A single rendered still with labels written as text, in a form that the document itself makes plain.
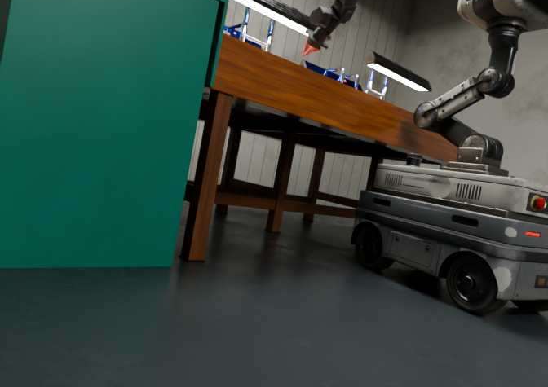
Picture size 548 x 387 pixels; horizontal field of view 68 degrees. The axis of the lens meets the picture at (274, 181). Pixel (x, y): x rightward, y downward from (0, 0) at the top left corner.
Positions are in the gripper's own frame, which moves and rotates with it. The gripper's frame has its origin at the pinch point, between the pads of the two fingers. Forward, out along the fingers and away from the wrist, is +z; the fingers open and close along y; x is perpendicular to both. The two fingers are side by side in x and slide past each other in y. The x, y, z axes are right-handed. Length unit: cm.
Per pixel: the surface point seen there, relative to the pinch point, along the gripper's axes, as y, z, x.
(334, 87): -7.7, -2.6, 19.0
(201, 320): 64, 9, 104
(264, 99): 26.3, 5.4, 29.8
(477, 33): -265, -15, -130
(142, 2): 75, -8, 21
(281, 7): 4.4, -1.2, -26.4
